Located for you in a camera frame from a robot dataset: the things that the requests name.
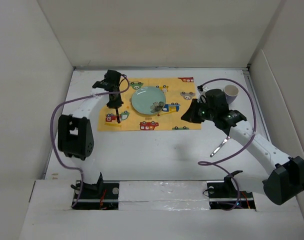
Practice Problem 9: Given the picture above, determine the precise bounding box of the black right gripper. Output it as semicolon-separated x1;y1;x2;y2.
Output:
180;98;217;124

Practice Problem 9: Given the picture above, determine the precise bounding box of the yellow cartoon print cloth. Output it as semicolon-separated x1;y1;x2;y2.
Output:
97;76;201;132

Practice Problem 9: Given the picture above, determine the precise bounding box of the black handled fork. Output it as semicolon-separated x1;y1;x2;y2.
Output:
115;108;122;124

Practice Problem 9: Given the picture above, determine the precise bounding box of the light green floral plate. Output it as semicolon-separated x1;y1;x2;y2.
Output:
131;86;166;115

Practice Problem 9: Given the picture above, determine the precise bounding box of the silver spoon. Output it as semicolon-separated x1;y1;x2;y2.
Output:
209;136;230;158

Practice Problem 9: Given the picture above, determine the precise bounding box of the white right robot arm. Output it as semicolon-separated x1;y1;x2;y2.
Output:
181;89;304;206

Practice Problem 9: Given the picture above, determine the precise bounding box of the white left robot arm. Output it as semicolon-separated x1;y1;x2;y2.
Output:
57;70;130;199

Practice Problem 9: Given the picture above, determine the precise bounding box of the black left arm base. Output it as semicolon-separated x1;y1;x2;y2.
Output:
70;174;120;211

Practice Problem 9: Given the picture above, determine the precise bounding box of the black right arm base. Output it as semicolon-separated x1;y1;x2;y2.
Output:
202;175;256;211

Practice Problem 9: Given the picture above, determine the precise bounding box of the white lavender cup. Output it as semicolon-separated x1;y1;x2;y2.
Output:
223;84;239;105

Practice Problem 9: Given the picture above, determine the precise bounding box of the aluminium table edge rail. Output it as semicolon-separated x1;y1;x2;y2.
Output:
242;68;271;141

